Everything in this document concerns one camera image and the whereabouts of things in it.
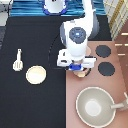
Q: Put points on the black burner top right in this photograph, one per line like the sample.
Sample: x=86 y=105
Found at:
x=103 y=51

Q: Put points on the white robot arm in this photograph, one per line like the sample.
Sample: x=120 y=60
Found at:
x=74 y=35

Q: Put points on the pink stove top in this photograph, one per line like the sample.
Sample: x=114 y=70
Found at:
x=114 y=84

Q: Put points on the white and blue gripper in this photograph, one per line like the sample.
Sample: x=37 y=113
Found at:
x=74 y=64

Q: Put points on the cream slotted spatula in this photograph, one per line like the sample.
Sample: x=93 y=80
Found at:
x=18 y=63

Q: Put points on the large grey wok pan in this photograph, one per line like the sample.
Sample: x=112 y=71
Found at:
x=96 y=107

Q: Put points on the cream round plate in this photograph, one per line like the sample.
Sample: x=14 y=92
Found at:
x=36 y=74

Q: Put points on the pink pot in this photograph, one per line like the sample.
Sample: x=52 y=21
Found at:
x=82 y=73

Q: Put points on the black burner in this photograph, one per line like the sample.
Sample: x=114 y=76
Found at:
x=106 y=68
x=103 y=51

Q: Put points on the black burner bottom right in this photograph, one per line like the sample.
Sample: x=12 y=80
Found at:
x=106 y=68

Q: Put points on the black table mat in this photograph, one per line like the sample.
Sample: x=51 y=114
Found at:
x=23 y=105

